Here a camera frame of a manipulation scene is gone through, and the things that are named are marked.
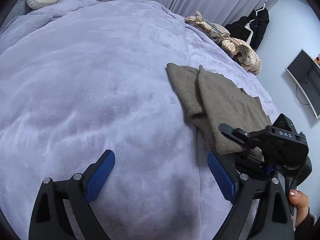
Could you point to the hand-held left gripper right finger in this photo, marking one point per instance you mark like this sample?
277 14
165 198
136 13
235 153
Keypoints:
221 177

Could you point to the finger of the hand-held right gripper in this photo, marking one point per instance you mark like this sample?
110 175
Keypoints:
235 133
250 165

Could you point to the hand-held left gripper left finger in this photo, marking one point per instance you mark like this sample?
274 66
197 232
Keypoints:
100 177

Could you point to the brown knit sweater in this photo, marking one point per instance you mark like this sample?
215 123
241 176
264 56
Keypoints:
225 100

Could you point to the person's right hand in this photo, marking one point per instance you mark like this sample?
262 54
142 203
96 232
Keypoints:
301 202

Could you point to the curved monitor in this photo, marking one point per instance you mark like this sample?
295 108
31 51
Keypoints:
306 80

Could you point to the beige striped fleece garment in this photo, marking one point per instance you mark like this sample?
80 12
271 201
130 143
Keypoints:
251 60

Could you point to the orange dried flowers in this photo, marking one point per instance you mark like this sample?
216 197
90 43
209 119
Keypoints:
317 60

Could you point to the lavender fleece blanket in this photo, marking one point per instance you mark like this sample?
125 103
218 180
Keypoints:
87 80

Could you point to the white garment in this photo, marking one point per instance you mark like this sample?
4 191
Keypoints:
248 33

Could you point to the blue grey knit garment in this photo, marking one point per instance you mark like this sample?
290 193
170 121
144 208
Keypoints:
211 26

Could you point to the black jacket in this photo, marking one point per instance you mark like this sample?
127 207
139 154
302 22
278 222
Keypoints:
260 25

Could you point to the beige knit garment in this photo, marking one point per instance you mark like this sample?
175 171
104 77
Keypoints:
197 21

